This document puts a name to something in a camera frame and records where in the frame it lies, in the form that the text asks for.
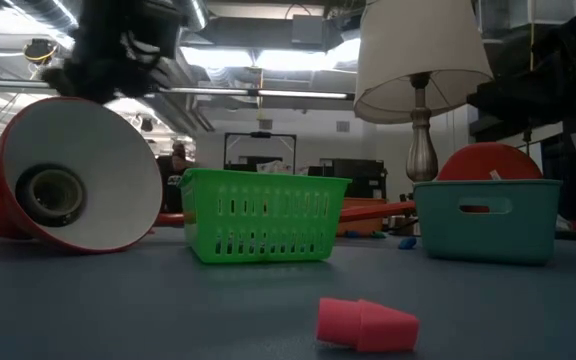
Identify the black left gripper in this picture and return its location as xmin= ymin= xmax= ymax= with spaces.
xmin=42 ymin=0 xmax=184 ymax=104

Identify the white shade table lamp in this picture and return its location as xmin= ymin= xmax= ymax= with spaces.
xmin=352 ymin=0 xmax=495 ymax=184

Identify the orange plastic bin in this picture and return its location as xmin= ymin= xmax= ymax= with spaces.
xmin=336 ymin=197 xmax=389 ymax=237

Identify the silver ventilation duct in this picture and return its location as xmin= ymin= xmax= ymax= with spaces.
xmin=182 ymin=0 xmax=209 ymax=31

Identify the yellow hanging cable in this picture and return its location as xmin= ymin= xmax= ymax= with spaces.
xmin=526 ymin=22 xmax=537 ymax=144

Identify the teal plastic bin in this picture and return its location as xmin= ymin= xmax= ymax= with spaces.
xmin=412 ymin=178 xmax=564 ymax=266

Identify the black ceiling device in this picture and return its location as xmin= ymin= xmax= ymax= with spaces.
xmin=22 ymin=38 xmax=58 ymax=66

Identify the person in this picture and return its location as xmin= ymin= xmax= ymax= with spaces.
xmin=160 ymin=141 xmax=194 ymax=214

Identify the green plastic basket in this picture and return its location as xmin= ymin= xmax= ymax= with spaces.
xmin=177 ymin=168 xmax=353 ymax=265

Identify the black metal frame stand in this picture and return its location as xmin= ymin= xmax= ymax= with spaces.
xmin=223 ymin=131 xmax=298 ymax=172

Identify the black cabinet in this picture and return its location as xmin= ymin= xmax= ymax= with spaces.
xmin=307 ymin=158 xmax=388 ymax=200

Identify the ceiling light bar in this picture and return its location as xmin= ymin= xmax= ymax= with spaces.
xmin=0 ymin=77 xmax=354 ymax=101

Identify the pink eraser cap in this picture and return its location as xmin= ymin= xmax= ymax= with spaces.
xmin=316 ymin=297 xmax=421 ymax=354

